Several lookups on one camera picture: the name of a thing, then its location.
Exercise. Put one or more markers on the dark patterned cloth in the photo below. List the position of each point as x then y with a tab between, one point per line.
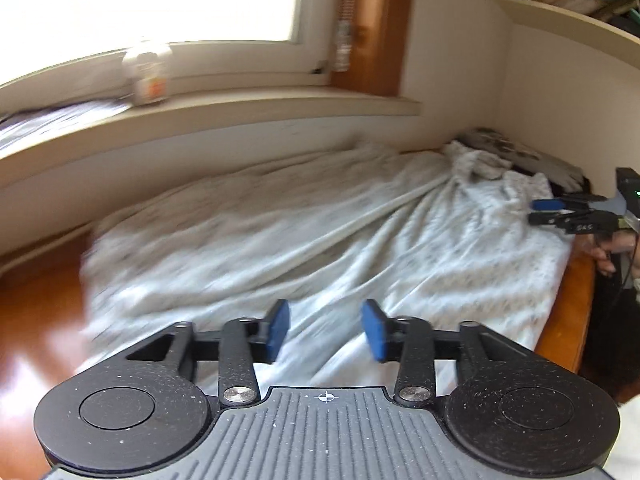
570	178

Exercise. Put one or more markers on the person's right hand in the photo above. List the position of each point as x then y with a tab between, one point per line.
602	250

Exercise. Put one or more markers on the clear jar orange label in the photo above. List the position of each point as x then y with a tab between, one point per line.
146	67

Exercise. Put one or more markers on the white patterned garment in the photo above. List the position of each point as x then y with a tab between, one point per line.
440	236

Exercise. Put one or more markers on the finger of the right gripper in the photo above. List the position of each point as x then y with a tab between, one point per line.
549	218
552	204

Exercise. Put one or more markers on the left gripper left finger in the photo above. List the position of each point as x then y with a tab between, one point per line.
153	402

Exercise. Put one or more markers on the clear plastic sheet on sill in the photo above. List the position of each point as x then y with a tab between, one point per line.
23	130

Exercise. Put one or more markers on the blind cord pull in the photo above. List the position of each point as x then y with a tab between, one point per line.
343	36

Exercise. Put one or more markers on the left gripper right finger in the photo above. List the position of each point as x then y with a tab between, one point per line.
487	405

